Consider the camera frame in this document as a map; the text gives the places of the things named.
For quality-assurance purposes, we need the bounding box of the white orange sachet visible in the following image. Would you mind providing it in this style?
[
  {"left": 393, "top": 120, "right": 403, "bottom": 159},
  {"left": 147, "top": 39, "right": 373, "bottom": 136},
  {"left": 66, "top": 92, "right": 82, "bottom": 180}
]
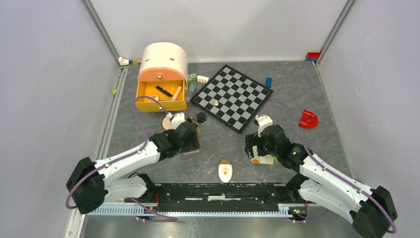
[{"left": 251, "top": 155, "right": 274, "bottom": 165}]

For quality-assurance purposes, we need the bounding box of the wooden handle makeup brush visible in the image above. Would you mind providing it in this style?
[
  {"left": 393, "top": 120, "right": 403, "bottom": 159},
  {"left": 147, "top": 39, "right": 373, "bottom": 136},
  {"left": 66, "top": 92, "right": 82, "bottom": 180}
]
[{"left": 171, "top": 86, "right": 182, "bottom": 100}]

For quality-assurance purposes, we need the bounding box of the small round pink jar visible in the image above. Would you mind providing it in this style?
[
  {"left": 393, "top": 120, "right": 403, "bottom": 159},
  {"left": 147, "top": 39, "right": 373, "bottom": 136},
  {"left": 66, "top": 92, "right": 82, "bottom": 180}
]
[{"left": 148, "top": 95, "right": 159, "bottom": 102}]

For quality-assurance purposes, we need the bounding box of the yellow drawer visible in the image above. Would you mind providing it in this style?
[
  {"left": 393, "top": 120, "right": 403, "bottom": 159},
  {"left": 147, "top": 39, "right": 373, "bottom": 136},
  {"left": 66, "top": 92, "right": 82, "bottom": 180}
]
[{"left": 136, "top": 80, "right": 187, "bottom": 112}]

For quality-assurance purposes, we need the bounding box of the black tube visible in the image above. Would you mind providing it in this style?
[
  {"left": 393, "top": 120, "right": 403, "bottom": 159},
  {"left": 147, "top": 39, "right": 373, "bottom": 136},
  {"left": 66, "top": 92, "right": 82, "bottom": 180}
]
[{"left": 156, "top": 86, "right": 173, "bottom": 98}]

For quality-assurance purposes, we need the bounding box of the colourful eyeshadow palette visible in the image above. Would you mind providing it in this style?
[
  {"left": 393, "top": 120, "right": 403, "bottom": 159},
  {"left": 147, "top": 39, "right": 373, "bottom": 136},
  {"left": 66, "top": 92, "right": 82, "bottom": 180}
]
[{"left": 183, "top": 149, "right": 199, "bottom": 155}]

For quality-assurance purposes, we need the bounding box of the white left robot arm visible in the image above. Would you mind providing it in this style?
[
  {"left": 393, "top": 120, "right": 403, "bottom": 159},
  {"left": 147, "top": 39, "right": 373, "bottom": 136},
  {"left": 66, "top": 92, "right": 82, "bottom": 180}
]
[{"left": 65, "top": 122, "right": 197, "bottom": 214}]

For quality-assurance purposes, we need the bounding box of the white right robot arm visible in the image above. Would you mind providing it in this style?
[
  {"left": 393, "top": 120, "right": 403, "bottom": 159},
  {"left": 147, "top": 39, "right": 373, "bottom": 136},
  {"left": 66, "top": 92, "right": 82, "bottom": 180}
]
[{"left": 244, "top": 125, "right": 398, "bottom": 238}]

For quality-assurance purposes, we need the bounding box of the round pink compact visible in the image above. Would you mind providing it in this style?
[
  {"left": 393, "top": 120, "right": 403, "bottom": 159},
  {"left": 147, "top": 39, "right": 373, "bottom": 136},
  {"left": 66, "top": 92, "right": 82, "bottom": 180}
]
[{"left": 162, "top": 118, "right": 172, "bottom": 130}]

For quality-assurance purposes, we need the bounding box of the black round cap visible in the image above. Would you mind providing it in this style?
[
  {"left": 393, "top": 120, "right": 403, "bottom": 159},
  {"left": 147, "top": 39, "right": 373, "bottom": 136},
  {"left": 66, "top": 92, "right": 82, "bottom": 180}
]
[{"left": 196, "top": 112, "right": 207, "bottom": 123}]

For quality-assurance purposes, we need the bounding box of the red letter D toy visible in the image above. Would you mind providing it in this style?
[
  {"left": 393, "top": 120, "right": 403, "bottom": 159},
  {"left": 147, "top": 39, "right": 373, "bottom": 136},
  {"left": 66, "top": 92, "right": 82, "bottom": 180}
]
[{"left": 298, "top": 110, "right": 318, "bottom": 128}]

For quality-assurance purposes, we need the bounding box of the black grey chessboard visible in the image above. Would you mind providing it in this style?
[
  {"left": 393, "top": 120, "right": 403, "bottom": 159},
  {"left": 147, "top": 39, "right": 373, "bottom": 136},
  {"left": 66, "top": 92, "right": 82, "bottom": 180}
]
[{"left": 190, "top": 65, "right": 273, "bottom": 134}]

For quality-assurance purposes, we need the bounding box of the blue lego brick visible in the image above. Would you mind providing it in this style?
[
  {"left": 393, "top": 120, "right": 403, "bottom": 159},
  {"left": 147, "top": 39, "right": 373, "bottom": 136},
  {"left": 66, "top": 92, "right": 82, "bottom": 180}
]
[{"left": 265, "top": 77, "right": 272, "bottom": 88}]

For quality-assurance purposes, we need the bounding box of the green toy block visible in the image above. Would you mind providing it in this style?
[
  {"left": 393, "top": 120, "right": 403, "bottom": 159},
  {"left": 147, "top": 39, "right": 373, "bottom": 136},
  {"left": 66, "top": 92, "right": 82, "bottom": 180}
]
[{"left": 187, "top": 72, "right": 198, "bottom": 83}]

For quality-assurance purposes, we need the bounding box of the white lego brick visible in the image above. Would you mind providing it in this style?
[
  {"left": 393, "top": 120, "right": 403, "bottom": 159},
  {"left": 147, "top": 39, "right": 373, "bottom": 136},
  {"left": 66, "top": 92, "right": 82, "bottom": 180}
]
[{"left": 197, "top": 75, "right": 210, "bottom": 84}]

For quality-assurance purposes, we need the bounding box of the white round drawer organizer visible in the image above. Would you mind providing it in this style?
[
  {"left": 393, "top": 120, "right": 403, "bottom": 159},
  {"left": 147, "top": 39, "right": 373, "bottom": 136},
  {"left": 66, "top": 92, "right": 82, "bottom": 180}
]
[{"left": 139, "top": 42, "right": 188, "bottom": 79}]

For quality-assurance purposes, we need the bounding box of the red blue bricks corner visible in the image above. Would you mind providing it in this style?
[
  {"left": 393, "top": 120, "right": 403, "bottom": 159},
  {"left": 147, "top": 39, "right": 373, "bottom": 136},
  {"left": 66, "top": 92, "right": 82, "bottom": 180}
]
[{"left": 305, "top": 52, "right": 320, "bottom": 62}]

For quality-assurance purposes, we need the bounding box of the black mounting rail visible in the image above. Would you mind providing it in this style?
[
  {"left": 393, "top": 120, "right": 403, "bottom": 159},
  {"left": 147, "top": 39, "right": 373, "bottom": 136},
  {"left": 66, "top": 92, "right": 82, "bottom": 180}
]
[{"left": 138, "top": 182, "right": 305, "bottom": 212}]

